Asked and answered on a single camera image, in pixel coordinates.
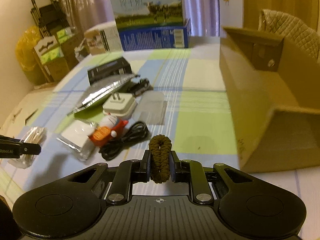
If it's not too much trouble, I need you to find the plaid bed sheet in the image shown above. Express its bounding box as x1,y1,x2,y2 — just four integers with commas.
12,28,319,239

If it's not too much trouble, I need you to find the white and brown product box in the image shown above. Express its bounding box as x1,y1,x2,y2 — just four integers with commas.
84,24,123,55

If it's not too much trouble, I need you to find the cardboard box with green tissues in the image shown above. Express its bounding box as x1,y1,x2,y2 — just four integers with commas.
32,27,82,82

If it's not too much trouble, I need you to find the translucent plastic bag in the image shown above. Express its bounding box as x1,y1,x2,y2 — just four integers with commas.
132,90,166,125

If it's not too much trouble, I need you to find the black shaver box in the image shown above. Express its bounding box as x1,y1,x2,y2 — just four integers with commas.
87,57,132,85

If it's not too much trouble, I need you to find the yellow plastic bag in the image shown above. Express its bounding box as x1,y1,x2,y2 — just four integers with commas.
15,25,46,86

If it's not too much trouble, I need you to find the Doraemon toy red package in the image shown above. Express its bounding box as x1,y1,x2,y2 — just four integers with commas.
89,115,129,147

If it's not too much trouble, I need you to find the white power adapter plug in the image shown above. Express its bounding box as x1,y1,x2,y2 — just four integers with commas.
103,92,137,120

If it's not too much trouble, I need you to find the purple sheer curtain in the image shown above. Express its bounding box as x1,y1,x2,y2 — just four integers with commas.
59,0,220,36

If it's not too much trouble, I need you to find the white item in clear wrapper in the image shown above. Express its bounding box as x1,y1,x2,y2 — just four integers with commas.
57,119,97,162

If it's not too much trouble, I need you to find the cotton swabs plastic pack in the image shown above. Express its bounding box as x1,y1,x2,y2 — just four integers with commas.
8,127,47,169

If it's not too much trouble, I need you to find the black cable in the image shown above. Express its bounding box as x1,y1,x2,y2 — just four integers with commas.
99,121,151,162

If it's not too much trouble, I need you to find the black wire rack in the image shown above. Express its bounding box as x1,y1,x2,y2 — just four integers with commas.
30,0,69,37

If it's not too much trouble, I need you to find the milk carton box with cow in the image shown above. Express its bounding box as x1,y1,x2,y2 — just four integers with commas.
110,0,184,31

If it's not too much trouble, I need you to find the crumpled plastic bag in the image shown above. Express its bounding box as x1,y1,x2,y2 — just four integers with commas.
74,38,90,62

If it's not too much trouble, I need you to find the brown braided bracelet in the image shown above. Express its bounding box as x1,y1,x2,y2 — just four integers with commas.
148,134,173,184

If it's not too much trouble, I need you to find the large open cardboard box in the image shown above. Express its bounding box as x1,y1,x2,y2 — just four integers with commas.
220,27,319,173

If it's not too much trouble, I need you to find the silver foil pouch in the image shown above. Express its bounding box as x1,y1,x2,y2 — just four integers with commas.
67,74,140,115

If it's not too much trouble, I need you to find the black toy car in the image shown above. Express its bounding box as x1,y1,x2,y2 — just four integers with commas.
126,78,153,97

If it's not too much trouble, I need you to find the blue flat product box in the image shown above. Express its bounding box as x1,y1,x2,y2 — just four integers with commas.
119,19,191,51

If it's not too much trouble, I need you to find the beige quilted cover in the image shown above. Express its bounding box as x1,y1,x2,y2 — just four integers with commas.
258,9,319,61

